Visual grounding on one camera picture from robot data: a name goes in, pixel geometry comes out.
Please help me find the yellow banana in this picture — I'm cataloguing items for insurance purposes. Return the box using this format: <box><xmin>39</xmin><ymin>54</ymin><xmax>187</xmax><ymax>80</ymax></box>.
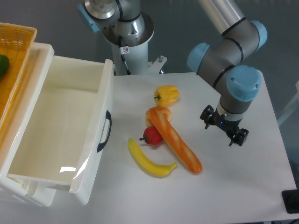
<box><xmin>127</xmin><ymin>138</ymin><xmax>177</xmax><ymax>178</ymax></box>

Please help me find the yellow woven basket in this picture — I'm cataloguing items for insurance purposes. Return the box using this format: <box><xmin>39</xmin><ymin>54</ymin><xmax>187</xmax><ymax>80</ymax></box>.
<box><xmin>0</xmin><ymin>22</ymin><xmax>37</xmax><ymax>130</ymax></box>

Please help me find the red bell pepper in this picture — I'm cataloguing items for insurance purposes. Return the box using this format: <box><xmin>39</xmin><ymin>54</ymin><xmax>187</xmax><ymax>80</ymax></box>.
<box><xmin>139</xmin><ymin>126</ymin><xmax>164</xmax><ymax>146</ymax></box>

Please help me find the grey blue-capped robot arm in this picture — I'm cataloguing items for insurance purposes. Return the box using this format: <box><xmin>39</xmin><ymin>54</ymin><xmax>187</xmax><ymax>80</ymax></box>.
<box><xmin>77</xmin><ymin>0</ymin><xmax>267</xmax><ymax>146</ymax></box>

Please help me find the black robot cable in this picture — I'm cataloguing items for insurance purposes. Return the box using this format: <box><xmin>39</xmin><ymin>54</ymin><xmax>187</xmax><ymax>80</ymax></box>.
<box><xmin>118</xmin><ymin>35</ymin><xmax>133</xmax><ymax>76</ymax></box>

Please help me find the black device at table edge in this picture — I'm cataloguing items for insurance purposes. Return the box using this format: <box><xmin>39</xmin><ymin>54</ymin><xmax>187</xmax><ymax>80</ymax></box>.
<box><xmin>281</xmin><ymin>189</ymin><xmax>299</xmax><ymax>214</ymax></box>

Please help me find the yellow bell pepper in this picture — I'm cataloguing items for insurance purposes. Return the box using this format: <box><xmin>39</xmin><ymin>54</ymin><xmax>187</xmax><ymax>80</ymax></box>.
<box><xmin>154</xmin><ymin>85</ymin><xmax>179</xmax><ymax>107</ymax></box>

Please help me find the white drawer cabinet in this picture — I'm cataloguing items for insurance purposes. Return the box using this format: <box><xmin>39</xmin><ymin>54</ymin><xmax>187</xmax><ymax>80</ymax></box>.
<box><xmin>0</xmin><ymin>42</ymin><xmax>55</xmax><ymax>206</ymax></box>

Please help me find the white open drawer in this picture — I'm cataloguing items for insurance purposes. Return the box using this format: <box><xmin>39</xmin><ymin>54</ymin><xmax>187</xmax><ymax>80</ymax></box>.
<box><xmin>8</xmin><ymin>56</ymin><xmax>114</xmax><ymax>205</ymax></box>

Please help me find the dark blue drawer handle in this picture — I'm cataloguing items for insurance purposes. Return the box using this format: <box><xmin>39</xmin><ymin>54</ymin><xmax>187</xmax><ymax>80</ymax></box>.
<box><xmin>97</xmin><ymin>110</ymin><xmax>112</xmax><ymax>153</ymax></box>

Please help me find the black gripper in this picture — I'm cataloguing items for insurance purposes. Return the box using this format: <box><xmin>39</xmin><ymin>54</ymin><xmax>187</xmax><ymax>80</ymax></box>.
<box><xmin>200</xmin><ymin>105</ymin><xmax>249</xmax><ymax>146</ymax></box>

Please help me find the green bell pepper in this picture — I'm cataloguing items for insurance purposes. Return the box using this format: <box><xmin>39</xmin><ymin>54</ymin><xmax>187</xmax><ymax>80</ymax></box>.
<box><xmin>0</xmin><ymin>54</ymin><xmax>9</xmax><ymax>77</ymax></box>

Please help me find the long baguette bread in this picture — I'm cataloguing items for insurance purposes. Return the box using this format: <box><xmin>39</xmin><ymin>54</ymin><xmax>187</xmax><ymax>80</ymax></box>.
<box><xmin>148</xmin><ymin>107</ymin><xmax>203</xmax><ymax>175</ymax></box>

